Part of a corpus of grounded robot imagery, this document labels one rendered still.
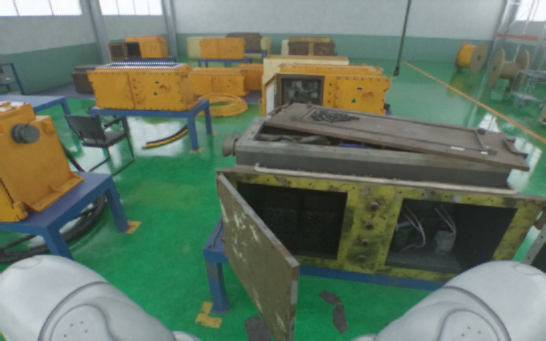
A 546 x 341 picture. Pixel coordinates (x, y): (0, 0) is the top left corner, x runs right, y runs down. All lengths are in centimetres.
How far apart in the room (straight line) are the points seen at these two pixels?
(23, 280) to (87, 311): 17
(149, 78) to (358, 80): 295
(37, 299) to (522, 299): 70
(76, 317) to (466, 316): 48
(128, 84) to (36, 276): 432
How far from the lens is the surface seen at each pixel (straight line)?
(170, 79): 439
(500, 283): 55
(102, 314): 44
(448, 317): 44
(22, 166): 271
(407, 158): 138
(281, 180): 133
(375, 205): 138
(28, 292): 56
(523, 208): 163
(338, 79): 389
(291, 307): 106
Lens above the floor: 189
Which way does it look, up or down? 29 degrees down
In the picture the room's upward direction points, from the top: straight up
